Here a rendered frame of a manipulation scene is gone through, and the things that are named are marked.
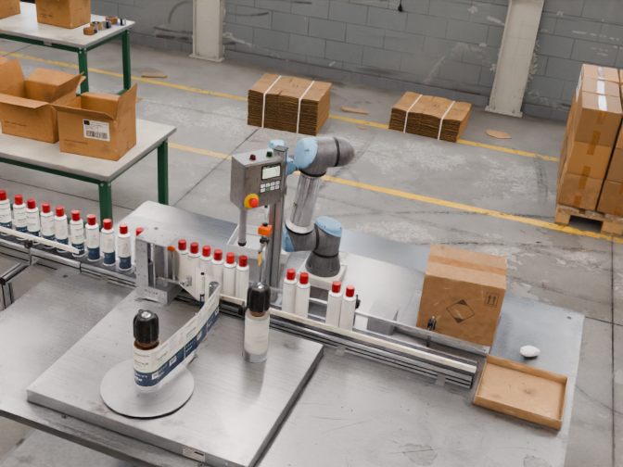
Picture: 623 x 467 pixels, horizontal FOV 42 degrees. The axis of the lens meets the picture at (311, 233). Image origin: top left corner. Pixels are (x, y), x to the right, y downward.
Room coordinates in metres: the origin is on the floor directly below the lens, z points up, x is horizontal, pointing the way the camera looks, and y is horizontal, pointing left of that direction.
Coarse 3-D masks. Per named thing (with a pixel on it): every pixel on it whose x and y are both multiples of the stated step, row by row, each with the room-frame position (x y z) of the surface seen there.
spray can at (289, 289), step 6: (288, 270) 2.55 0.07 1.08; (294, 270) 2.56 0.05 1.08; (288, 276) 2.54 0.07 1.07; (294, 276) 2.55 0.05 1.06; (288, 282) 2.53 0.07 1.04; (294, 282) 2.54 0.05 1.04; (288, 288) 2.53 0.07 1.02; (294, 288) 2.54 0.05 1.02; (288, 294) 2.53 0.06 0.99; (294, 294) 2.54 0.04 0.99; (282, 300) 2.55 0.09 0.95; (288, 300) 2.53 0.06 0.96; (294, 300) 2.54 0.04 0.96; (282, 306) 2.55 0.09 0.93; (288, 306) 2.53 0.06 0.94; (294, 306) 2.54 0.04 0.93; (288, 312) 2.53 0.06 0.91; (294, 312) 2.55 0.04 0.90
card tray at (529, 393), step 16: (496, 368) 2.40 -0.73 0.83; (512, 368) 2.40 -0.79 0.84; (528, 368) 2.38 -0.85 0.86; (480, 384) 2.30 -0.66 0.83; (496, 384) 2.31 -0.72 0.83; (512, 384) 2.32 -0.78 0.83; (528, 384) 2.32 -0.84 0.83; (544, 384) 2.33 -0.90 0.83; (560, 384) 2.34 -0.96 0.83; (480, 400) 2.18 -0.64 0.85; (496, 400) 2.21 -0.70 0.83; (512, 400) 2.22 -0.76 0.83; (528, 400) 2.23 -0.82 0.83; (544, 400) 2.24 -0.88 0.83; (560, 400) 2.25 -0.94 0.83; (528, 416) 2.13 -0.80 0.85; (544, 416) 2.11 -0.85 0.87; (560, 416) 2.16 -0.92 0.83
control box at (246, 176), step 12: (240, 156) 2.68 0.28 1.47; (264, 156) 2.70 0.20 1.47; (276, 156) 2.71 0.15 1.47; (240, 168) 2.63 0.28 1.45; (252, 168) 2.62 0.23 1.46; (240, 180) 2.62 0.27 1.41; (252, 180) 2.63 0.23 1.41; (264, 180) 2.66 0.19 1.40; (276, 180) 2.69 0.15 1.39; (240, 192) 2.62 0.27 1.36; (252, 192) 2.63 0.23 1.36; (276, 192) 2.69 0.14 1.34; (240, 204) 2.62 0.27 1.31; (264, 204) 2.66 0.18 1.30
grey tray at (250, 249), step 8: (248, 232) 3.23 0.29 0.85; (256, 232) 3.23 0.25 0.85; (232, 240) 3.12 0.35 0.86; (248, 240) 3.18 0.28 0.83; (256, 240) 3.19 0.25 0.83; (232, 248) 3.04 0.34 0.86; (240, 248) 3.04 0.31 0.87; (248, 248) 3.03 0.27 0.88; (256, 248) 3.11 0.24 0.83; (264, 248) 3.12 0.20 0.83; (248, 256) 3.03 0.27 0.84; (256, 256) 3.03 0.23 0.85; (264, 256) 3.02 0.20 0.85; (288, 256) 3.07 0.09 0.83
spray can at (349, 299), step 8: (352, 288) 2.47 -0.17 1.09; (344, 296) 2.47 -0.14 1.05; (352, 296) 2.46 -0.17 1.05; (344, 304) 2.46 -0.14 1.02; (352, 304) 2.46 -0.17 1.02; (344, 312) 2.46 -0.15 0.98; (352, 312) 2.46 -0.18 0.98; (344, 320) 2.45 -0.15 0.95; (352, 320) 2.46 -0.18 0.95; (344, 328) 2.45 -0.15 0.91
